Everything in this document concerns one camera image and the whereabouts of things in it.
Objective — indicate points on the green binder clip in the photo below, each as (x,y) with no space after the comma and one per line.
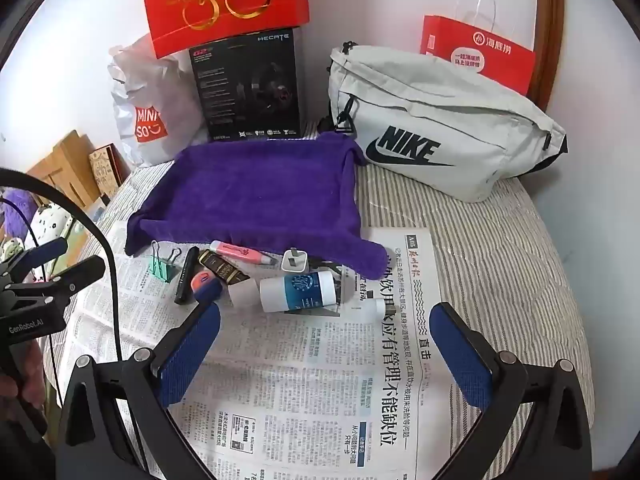
(164,269)

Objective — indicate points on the purple towel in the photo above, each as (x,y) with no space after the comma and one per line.
(250,190)

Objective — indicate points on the black pen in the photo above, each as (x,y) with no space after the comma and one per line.
(186,275)

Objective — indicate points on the black gold tube white cap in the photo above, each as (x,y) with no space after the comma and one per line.
(225,270)

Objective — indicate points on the person's left hand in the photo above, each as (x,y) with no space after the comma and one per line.
(34,380)

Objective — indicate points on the black headset box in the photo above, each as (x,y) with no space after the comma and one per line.
(240,90)

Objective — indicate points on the grey waist bag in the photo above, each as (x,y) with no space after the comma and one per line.
(450,110)

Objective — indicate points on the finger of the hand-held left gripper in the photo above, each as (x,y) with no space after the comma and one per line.
(80,272)
(47,252)

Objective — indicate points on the wooden furniture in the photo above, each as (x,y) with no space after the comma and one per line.
(60,165)

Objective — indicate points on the white bottle with blue label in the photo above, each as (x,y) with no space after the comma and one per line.
(295,291)

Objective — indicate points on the white spotted plush toy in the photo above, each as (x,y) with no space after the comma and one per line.
(52,225)

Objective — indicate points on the purple plush toy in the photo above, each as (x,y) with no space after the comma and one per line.
(15,220)

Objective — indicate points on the brown wooden frame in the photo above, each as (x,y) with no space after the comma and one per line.
(552,35)

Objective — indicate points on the patterned brown box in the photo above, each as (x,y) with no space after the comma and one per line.
(105,167)

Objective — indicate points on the red gift bag gold print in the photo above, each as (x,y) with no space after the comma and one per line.
(225,10)

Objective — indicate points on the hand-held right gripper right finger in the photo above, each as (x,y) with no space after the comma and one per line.
(462,360)

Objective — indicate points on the white charger plug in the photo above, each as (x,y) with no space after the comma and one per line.
(295,262)

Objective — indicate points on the newspaper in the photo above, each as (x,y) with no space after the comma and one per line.
(300,360)

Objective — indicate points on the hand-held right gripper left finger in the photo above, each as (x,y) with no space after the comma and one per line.
(192,355)

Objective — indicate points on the pink highlighter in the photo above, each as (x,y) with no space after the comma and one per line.
(235,251)

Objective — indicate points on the white plastic shopping bag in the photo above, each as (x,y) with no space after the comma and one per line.
(150,90)

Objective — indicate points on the pink and blue eraser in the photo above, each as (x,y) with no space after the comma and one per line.
(206,286)

